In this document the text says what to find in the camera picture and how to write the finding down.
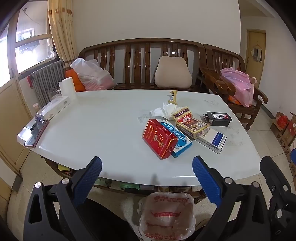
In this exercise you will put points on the red plastic bag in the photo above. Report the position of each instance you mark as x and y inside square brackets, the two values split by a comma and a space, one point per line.
[282, 121]

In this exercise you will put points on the white tissue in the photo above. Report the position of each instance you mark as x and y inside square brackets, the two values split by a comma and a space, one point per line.
[165, 111]

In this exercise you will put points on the white translucent plastic bag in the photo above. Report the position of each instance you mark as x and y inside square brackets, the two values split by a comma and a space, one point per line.
[92, 74]

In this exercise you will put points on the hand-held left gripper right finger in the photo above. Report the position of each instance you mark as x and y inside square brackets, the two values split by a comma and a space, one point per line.
[205, 180]

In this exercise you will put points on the wooden armchair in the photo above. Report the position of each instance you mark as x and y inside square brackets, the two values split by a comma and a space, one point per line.
[215, 76]

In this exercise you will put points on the orange cushion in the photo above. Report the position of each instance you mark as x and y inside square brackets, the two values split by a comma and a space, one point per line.
[233, 100]
[74, 81]

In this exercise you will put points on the white paper towel roll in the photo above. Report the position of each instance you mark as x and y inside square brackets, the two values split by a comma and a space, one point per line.
[67, 89]

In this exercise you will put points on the yellow wooden door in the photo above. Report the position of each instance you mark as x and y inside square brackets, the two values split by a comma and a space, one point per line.
[252, 69]

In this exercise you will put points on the cream patterned curtain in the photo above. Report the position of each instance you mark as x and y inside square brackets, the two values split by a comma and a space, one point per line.
[61, 30]

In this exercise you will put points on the yellow red cigarette box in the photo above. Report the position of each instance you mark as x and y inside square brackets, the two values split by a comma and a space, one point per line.
[189, 122]

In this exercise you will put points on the clear plastic wrap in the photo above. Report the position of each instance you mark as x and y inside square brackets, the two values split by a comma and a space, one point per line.
[143, 118]

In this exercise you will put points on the pink plastic bag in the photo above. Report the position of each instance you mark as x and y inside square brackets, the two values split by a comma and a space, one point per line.
[238, 85]

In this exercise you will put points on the black cardboard box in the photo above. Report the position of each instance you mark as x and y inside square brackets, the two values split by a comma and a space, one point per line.
[218, 119]

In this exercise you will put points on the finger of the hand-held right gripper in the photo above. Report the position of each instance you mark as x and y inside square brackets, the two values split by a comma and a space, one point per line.
[274, 173]

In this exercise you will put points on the wooden slatted sofa bench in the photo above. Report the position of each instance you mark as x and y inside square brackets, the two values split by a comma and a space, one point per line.
[138, 42]

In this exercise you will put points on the blue white medicine box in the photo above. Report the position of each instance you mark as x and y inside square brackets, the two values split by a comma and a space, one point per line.
[182, 143]

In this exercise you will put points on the beige back cushion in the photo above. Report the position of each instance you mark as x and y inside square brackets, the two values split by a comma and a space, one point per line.
[173, 74]

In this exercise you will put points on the red hanging ornament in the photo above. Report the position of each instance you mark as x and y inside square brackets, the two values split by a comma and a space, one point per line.
[30, 81]

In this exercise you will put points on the clear glass cup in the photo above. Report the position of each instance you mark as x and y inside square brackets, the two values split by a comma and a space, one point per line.
[53, 95]

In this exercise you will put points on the small white plastic bag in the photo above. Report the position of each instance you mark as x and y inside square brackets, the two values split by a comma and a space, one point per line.
[52, 54]

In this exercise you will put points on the hanger with cloth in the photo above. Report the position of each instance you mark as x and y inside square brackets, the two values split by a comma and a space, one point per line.
[256, 53]

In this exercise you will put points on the row of cardboard boxes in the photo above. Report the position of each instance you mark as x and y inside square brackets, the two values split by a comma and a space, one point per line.
[289, 135]

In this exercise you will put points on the gold foil wrapper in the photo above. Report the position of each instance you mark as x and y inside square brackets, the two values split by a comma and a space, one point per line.
[173, 98]

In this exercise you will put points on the dark red smartphone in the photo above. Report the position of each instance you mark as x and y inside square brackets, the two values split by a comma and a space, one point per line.
[37, 133]

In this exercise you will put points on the white bag lined bin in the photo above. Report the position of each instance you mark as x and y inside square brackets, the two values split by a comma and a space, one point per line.
[166, 215]

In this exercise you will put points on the grey cast iron radiator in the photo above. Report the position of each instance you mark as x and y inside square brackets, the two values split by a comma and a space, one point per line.
[46, 76]

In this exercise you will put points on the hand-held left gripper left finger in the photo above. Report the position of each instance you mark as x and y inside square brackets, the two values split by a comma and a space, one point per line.
[90, 180]

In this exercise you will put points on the pale green wipes pack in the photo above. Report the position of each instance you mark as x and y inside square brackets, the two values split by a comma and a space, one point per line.
[101, 182]

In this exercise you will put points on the white long box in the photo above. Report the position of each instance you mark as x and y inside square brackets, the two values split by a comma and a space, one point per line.
[53, 107]

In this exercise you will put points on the wooden framed window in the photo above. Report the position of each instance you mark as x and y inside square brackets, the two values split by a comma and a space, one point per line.
[32, 23]

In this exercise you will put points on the white box blue stripe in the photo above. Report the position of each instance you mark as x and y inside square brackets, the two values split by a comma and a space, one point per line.
[212, 139]

